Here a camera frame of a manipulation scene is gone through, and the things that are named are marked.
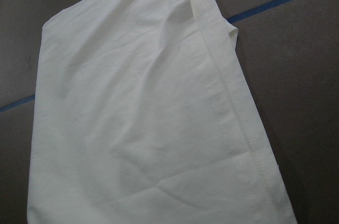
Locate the cream long-sleeve printed shirt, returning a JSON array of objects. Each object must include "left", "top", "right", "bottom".
[{"left": 27, "top": 0, "right": 296, "bottom": 223}]

